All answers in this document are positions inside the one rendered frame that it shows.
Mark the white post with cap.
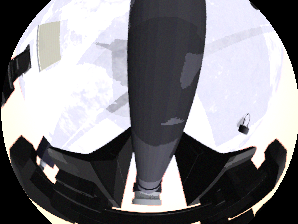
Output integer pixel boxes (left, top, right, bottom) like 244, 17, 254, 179
132, 190, 162, 205

